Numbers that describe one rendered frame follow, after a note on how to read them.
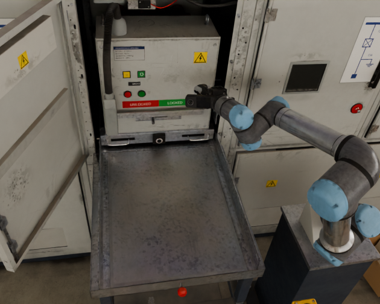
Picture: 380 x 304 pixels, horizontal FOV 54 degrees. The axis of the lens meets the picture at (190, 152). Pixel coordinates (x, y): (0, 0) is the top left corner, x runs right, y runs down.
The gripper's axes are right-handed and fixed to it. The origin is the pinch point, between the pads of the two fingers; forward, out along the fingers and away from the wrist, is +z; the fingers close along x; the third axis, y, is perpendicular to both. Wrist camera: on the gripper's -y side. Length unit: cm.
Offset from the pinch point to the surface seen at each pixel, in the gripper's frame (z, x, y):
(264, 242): 21, -118, 62
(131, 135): 23.6, -26.4, -20.9
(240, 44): -2.2, 17.2, 18.9
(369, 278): -28, -122, 105
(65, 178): 15, -37, -54
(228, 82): 3.3, 0.2, 17.9
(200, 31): 10.6, 20.7, 7.4
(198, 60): 7.9, 9.7, 5.5
